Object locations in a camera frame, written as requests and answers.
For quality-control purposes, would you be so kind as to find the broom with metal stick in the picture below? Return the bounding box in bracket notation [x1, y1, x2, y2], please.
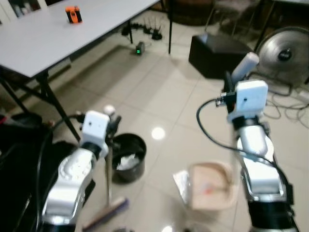
[82, 105, 130, 232]

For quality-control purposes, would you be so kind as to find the white paper sheet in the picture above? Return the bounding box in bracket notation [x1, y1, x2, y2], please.
[173, 170, 193, 203]

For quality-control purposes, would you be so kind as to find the round metal floor fan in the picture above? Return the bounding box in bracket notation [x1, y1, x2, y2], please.
[254, 27, 309, 95]

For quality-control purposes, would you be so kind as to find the white paper wad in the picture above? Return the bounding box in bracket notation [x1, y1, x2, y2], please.
[116, 154, 140, 171]

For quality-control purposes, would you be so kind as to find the black box ottoman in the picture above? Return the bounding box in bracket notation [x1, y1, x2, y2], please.
[188, 32, 253, 79]

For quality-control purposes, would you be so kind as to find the black round trash bin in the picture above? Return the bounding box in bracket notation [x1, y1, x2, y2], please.
[112, 133, 147, 183]

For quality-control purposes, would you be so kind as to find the grey chair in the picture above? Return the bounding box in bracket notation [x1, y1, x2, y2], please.
[205, 0, 264, 32]

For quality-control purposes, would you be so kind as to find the black router with antennas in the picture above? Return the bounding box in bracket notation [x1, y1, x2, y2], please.
[151, 19, 163, 41]

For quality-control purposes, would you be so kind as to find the grey folding table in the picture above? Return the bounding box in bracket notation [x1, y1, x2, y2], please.
[0, 0, 173, 143]

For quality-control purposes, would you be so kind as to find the orange black device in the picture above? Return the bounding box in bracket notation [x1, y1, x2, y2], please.
[65, 6, 83, 24]

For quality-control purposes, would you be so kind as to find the white glass-door cabinet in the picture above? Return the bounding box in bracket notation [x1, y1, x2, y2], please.
[0, 0, 49, 22]

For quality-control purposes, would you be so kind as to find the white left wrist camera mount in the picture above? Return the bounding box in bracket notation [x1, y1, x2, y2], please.
[80, 111, 111, 154]

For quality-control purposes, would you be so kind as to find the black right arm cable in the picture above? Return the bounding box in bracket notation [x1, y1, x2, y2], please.
[196, 97, 293, 203]

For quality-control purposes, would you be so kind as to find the grey floor cable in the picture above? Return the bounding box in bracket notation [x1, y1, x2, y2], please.
[263, 92, 309, 129]

